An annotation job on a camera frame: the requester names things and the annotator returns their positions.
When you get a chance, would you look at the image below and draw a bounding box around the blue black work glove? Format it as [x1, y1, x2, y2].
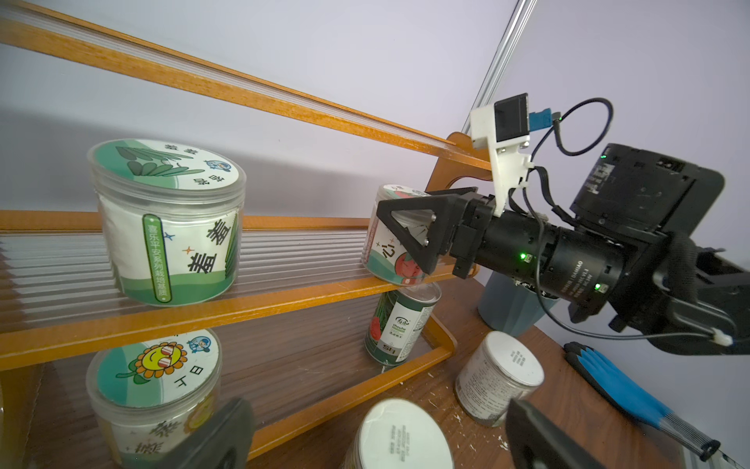
[564, 342, 721, 461]

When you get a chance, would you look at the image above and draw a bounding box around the strawberry seed jar red label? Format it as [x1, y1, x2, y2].
[361, 185, 428, 286]

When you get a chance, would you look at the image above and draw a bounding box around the mimosa seed jar green label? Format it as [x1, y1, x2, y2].
[87, 139, 247, 307]

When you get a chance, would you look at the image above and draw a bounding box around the blue-grey plant pot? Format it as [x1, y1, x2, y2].
[478, 273, 545, 337]

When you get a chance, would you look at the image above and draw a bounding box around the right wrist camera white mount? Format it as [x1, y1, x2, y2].
[470, 93, 554, 217]

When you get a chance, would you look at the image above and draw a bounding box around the orange wooden three-tier shelf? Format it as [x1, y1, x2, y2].
[1, 1, 491, 468]

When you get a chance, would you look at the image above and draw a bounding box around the sunflower seed jar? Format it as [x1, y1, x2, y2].
[86, 329, 223, 468]

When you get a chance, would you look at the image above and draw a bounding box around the metal can green label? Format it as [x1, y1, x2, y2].
[364, 283, 441, 367]

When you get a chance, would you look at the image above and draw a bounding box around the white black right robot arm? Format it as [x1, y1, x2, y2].
[377, 144, 749, 356]

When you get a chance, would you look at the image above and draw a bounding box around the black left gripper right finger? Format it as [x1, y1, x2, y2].
[506, 399, 605, 469]

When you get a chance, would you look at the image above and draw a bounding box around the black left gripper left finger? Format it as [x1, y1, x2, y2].
[155, 398, 256, 469]

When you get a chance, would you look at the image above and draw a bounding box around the white-lid seed jar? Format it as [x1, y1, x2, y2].
[454, 331, 545, 427]
[341, 399, 454, 469]

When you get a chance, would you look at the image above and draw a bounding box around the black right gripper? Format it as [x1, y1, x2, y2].
[376, 187, 527, 279]

